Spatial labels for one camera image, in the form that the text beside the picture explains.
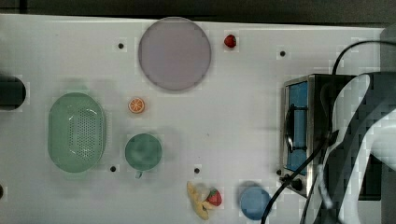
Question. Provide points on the grey round plate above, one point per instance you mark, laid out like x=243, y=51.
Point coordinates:
x=174, y=54

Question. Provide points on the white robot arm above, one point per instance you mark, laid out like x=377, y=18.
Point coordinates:
x=363, y=124

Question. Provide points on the blue bowl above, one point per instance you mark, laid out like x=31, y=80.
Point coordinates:
x=253, y=202

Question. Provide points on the small red strawberry toy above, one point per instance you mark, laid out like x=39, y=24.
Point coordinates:
x=230, y=41

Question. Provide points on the peeled banana toy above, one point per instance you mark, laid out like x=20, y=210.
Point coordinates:
x=201, y=208

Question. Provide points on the red strawberry toy by banana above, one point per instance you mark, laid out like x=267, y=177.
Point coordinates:
x=214, y=197

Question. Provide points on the green oval colander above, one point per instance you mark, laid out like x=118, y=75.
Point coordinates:
x=77, y=132

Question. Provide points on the green mug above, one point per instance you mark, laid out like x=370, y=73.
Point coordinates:
x=143, y=152

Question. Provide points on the orange slice toy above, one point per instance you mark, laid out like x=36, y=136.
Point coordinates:
x=137, y=105

